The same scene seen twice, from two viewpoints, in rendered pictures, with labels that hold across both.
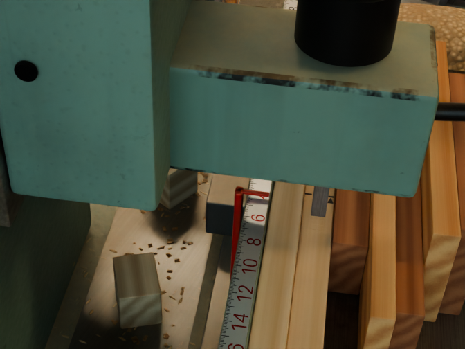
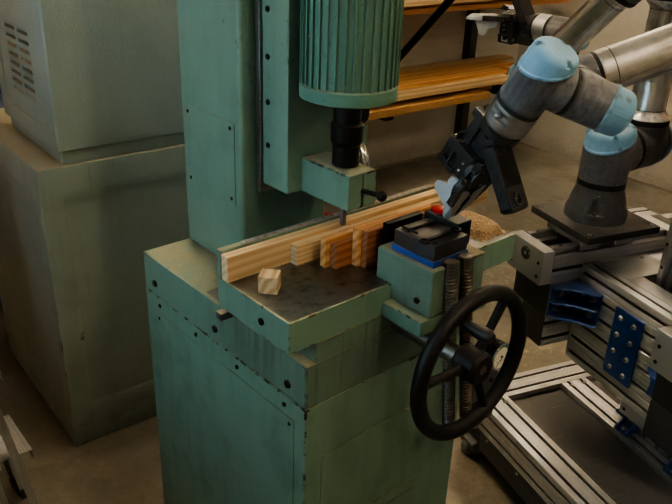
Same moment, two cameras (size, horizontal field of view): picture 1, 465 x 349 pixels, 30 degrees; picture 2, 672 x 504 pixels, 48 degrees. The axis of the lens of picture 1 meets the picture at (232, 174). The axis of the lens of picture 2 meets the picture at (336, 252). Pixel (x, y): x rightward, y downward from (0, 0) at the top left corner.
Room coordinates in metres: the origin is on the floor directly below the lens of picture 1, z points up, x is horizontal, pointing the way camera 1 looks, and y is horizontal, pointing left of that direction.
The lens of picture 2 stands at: (-0.61, -0.93, 1.52)
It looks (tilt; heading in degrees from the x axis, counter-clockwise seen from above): 26 degrees down; 42
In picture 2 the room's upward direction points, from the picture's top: 2 degrees clockwise
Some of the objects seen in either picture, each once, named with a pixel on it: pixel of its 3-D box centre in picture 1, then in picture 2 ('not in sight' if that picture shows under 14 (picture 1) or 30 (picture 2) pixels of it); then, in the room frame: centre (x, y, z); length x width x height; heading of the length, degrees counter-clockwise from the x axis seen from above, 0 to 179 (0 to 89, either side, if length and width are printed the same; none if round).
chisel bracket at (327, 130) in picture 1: (297, 105); (338, 183); (0.39, -0.03, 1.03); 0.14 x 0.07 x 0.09; 84
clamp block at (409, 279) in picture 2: not in sight; (429, 271); (0.41, -0.25, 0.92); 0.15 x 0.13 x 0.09; 174
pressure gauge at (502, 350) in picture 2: not in sight; (494, 356); (0.62, -0.29, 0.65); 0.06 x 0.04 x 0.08; 174
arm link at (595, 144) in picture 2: not in sight; (609, 151); (1.13, -0.25, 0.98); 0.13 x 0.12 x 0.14; 170
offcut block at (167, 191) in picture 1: (170, 174); not in sight; (0.56, 0.05, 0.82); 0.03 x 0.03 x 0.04; 48
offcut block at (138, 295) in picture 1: (137, 289); not in sight; (0.43, 0.07, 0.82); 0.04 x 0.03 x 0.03; 13
